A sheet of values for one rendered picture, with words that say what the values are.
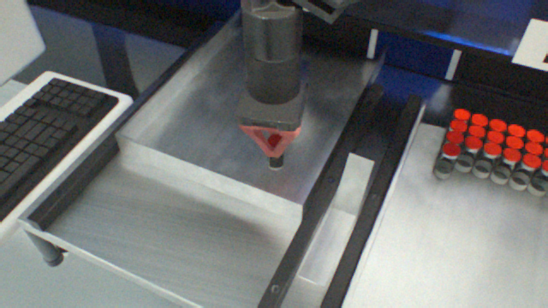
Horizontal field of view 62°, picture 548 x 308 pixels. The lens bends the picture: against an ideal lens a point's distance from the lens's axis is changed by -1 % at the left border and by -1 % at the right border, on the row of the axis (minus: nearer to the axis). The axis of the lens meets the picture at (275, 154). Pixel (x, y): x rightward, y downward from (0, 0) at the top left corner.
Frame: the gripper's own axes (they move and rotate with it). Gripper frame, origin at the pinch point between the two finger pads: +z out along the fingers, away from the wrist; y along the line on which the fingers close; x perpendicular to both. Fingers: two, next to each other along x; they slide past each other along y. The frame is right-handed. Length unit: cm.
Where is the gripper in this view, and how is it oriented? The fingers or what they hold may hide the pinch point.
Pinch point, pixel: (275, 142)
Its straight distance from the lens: 56.7
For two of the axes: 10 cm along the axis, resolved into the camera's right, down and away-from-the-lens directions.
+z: 0.2, 6.4, 7.7
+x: -9.8, -1.3, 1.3
